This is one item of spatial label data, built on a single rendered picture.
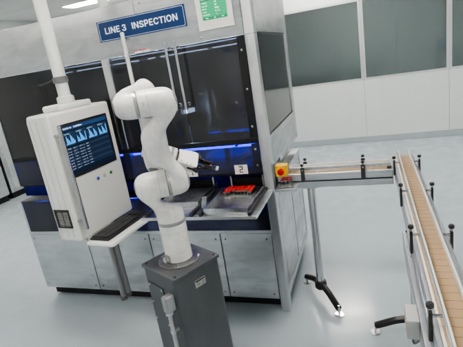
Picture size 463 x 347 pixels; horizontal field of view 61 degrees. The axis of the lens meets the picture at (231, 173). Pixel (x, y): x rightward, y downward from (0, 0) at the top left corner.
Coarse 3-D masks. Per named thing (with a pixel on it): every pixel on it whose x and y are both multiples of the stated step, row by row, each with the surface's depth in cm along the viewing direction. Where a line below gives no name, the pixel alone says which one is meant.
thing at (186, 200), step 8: (216, 184) 263; (184, 192) 264; (192, 192) 262; (200, 192) 259; (208, 192) 249; (168, 200) 252; (176, 200) 250; (184, 200) 248; (192, 200) 246; (200, 200) 237
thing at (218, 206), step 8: (256, 192) 242; (216, 200) 238; (224, 200) 237; (232, 200) 235; (240, 200) 233; (248, 200) 231; (208, 208) 226; (216, 208) 227; (224, 208) 225; (232, 208) 214; (240, 208) 212; (248, 208) 212
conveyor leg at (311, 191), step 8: (312, 192) 252; (312, 200) 254; (312, 208) 255; (312, 216) 257; (312, 224) 259; (312, 232) 261; (320, 248) 264; (320, 256) 265; (320, 264) 267; (320, 272) 268; (320, 280) 270
